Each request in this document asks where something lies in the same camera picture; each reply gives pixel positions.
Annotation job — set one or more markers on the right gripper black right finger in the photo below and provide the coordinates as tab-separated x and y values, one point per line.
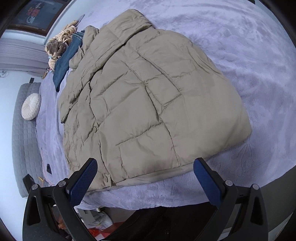
210	181

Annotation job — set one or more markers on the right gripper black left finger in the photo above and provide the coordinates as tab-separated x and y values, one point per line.
80	181

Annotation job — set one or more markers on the beige puffer jacket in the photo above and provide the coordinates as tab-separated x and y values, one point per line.
145	103

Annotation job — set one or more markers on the pile of striped clothes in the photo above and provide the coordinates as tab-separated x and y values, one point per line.
57	45

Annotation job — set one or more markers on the round cream pleated pillow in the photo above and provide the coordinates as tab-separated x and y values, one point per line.
31	106

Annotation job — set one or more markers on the grey quilted headboard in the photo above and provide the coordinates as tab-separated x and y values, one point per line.
26	155

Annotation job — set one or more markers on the folded blue denim jeans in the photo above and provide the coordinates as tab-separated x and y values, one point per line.
62	64

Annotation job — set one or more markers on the grey window curtain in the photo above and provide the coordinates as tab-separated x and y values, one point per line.
19	55

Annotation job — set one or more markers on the lavender plush bed blanket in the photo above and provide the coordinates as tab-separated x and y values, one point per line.
251	49

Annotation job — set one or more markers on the dark framed window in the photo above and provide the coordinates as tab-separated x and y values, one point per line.
37	17

